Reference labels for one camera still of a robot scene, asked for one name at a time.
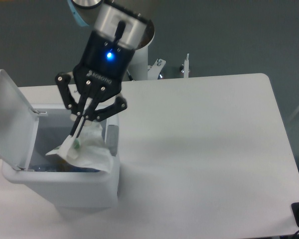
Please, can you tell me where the white plastic bag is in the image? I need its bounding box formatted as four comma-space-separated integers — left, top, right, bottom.
46, 122, 114, 173

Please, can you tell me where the white trash can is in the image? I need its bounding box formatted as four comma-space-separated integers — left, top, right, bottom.
2, 104, 120, 210

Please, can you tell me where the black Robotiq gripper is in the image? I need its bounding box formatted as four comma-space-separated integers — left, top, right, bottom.
55, 31, 135, 160

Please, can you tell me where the clear plastic water bottle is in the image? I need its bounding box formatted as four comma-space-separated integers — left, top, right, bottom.
28, 163, 99, 173

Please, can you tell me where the white trash can lid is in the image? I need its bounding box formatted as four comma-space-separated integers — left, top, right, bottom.
0, 69, 48, 170

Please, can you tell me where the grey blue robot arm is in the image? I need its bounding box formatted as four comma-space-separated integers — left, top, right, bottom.
55, 0, 148, 159

